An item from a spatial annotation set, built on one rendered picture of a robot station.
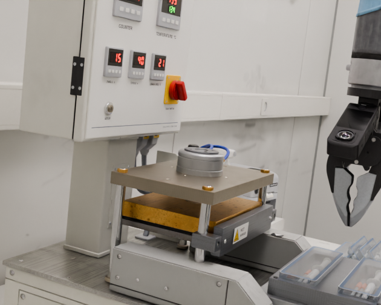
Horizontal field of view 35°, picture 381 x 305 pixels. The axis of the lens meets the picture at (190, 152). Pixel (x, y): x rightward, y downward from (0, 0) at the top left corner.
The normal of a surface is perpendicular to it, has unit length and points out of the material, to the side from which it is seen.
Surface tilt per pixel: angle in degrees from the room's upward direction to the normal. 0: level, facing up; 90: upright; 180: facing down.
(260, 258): 90
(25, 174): 90
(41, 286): 90
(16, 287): 90
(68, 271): 0
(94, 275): 0
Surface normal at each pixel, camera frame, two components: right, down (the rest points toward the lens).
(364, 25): -0.83, -0.01
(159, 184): -0.45, 0.07
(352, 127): -0.11, -0.82
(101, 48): 0.89, 0.16
